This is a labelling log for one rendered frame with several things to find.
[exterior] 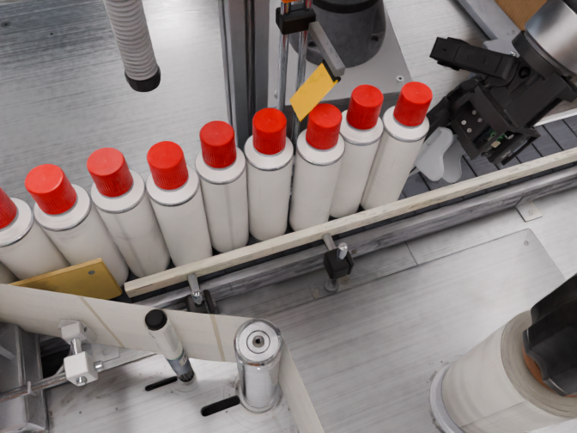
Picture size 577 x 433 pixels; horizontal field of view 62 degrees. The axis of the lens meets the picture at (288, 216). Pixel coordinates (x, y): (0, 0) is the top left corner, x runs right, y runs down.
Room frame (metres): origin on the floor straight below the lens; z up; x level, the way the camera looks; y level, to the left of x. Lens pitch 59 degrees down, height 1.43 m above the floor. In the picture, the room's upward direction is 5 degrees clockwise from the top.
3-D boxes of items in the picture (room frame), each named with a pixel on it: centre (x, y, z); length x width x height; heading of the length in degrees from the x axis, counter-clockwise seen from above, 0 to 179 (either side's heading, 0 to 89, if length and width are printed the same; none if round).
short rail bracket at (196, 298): (0.20, 0.10, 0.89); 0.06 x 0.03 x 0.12; 25
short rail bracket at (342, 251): (0.26, -0.07, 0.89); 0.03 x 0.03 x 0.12; 25
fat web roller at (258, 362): (0.11, 0.01, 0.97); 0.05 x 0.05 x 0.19
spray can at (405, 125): (0.37, -0.12, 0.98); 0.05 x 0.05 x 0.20
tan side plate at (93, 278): (0.18, 0.23, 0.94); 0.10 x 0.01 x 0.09; 115
